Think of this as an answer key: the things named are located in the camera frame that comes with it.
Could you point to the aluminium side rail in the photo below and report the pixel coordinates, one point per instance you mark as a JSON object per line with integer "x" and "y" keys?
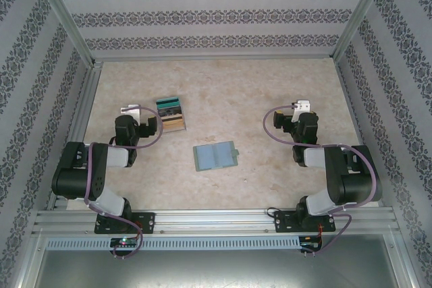
{"x": 79, "y": 116}

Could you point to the controller board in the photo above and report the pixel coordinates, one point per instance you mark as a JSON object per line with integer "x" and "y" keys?
{"x": 310, "y": 244}
{"x": 125, "y": 242}

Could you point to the gold card with black stripe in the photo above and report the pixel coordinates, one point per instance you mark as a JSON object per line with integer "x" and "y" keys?
{"x": 172, "y": 120}

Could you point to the teal credit card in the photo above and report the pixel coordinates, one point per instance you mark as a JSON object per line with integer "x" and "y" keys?
{"x": 168, "y": 105}

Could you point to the black Vip credit card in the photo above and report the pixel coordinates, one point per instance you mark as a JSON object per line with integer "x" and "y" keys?
{"x": 170, "y": 111}

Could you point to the grey metal sheet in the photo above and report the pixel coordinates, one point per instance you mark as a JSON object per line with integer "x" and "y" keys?
{"x": 216, "y": 271}

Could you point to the right controller board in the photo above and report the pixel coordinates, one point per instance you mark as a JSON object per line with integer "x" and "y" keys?
{"x": 310, "y": 244}

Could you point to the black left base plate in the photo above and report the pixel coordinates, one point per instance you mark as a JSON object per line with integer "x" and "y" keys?
{"x": 148, "y": 222}

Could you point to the aluminium upright post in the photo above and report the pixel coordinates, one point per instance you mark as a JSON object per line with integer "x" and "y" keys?
{"x": 358, "y": 15}
{"x": 67, "y": 15}

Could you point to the aluminium wall rail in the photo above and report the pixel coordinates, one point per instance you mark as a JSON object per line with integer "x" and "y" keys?
{"x": 216, "y": 59}

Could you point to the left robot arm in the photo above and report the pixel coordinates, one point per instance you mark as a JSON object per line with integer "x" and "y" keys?
{"x": 116, "y": 157}

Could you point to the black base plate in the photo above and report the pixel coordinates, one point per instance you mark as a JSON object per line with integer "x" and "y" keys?
{"x": 283, "y": 222}
{"x": 148, "y": 222}

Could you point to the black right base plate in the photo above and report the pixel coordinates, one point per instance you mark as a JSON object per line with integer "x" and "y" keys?
{"x": 283, "y": 222}

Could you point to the aluminium mounting rail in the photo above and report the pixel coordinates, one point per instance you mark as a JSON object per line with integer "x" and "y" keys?
{"x": 216, "y": 222}

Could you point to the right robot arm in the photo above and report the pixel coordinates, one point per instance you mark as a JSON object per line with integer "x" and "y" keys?
{"x": 354, "y": 180}

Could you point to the green leather card holder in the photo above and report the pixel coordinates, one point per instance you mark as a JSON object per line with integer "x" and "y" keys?
{"x": 216, "y": 156}

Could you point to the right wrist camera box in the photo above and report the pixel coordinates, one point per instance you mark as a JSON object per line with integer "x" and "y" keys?
{"x": 303, "y": 106}

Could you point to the aluminium frame bar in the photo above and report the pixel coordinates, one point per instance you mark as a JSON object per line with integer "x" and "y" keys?
{"x": 406, "y": 267}
{"x": 26, "y": 267}

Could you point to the left controller board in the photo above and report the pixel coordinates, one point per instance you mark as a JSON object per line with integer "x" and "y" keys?
{"x": 125, "y": 242}

